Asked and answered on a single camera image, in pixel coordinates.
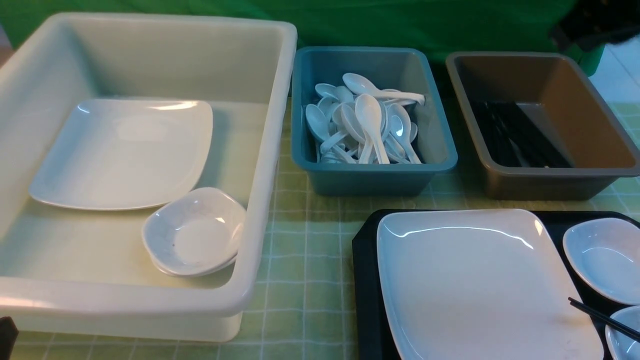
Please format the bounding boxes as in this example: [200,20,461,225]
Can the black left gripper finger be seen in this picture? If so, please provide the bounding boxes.
[0,316,19,360]

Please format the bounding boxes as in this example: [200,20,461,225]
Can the white soup spoon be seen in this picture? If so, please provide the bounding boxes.
[342,73,426,106]

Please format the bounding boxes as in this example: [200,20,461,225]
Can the large white rice plate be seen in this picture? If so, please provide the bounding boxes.
[376,209,604,360]

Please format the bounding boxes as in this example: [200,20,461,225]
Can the black chopstick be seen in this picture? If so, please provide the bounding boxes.
[567,297,640,342]

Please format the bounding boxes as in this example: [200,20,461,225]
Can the white side bowl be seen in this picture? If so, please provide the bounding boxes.
[562,218,640,306]

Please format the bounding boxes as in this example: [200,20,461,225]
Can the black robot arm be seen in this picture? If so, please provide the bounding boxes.
[1,0,639,360]

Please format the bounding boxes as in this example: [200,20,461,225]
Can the white square plate in tub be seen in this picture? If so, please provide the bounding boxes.
[29,98,214,211]

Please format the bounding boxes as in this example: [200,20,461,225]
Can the large white plastic tub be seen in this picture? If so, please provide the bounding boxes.
[0,13,297,342]

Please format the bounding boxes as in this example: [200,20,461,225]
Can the white small bowl in tub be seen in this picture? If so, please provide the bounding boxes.
[141,187,246,275]

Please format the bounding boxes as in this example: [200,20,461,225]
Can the green checkered tablecloth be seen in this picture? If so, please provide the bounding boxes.
[11,99,639,360]

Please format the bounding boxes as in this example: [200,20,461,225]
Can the black serving tray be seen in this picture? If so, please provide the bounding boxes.
[352,209,640,360]

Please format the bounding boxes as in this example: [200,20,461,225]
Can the pile of white spoons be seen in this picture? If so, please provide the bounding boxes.
[304,83,422,164]

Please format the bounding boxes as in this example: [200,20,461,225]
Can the top white spoon in bin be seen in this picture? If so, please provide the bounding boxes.
[355,93,390,165]

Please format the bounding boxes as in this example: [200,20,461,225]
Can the teal plastic bin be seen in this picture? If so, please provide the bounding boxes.
[290,46,458,197]

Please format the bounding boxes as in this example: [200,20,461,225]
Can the black chopsticks in bin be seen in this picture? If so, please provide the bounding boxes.
[470,100,573,168]

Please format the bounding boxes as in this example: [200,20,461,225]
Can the brown plastic bin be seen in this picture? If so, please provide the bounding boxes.
[446,51,639,201]

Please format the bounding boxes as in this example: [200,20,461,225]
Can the green backdrop cloth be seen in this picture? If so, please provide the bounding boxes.
[0,0,574,64]

